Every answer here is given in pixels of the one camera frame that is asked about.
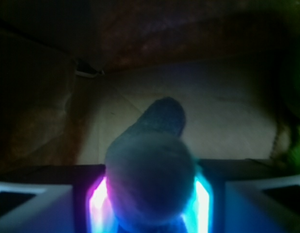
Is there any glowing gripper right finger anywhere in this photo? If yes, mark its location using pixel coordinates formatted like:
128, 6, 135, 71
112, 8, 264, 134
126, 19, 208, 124
188, 159, 300, 233

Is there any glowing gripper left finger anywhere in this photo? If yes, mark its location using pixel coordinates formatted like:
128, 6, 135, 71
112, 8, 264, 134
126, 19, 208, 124
0, 165, 111, 233

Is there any brown paper bag bin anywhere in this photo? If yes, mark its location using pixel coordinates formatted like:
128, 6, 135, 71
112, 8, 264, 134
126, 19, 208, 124
0, 0, 300, 173

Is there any gray plush animal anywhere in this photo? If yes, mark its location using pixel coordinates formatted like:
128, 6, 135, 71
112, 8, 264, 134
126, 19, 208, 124
105, 97, 196, 233

